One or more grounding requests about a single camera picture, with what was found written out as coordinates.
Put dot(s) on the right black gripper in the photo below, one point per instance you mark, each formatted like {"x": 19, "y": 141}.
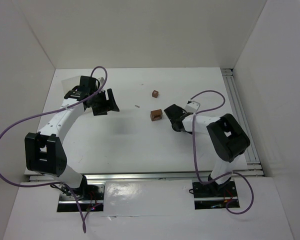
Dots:
{"x": 176, "y": 116}

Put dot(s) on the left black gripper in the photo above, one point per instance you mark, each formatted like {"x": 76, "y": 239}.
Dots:
{"x": 103, "y": 103}

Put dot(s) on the brown wood block long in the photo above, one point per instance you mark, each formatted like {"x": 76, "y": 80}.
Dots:
{"x": 157, "y": 112}

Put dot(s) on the brown wood block small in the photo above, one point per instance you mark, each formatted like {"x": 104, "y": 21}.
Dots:
{"x": 155, "y": 94}

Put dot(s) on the white cardboard box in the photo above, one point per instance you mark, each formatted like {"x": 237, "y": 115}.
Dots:
{"x": 69, "y": 83}

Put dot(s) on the brown wood block notched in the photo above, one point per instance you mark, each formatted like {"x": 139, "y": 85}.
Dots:
{"x": 156, "y": 118}

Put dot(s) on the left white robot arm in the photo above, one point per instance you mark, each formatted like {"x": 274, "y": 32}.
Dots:
{"x": 44, "y": 150}

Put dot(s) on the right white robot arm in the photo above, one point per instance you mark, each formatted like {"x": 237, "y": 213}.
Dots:
{"x": 228, "y": 138}

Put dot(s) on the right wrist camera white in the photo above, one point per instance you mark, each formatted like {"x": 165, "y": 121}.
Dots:
{"x": 192, "y": 106}

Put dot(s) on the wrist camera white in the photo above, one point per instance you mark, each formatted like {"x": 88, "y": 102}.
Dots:
{"x": 192, "y": 106}
{"x": 100, "y": 80}

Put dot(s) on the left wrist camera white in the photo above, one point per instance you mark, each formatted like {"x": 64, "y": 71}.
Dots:
{"x": 100, "y": 80}

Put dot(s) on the aluminium front rail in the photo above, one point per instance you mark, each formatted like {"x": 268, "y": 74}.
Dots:
{"x": 148, "y": 176}

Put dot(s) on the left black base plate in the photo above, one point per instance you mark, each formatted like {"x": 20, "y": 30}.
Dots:
{"x": 93, "y": 193}

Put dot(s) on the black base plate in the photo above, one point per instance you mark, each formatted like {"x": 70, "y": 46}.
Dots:
{"x": 93, "y": 193}
{"x": 211, "y": 191}

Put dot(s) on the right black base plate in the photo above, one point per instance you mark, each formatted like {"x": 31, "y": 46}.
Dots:
{"x": 211, "y": 191}

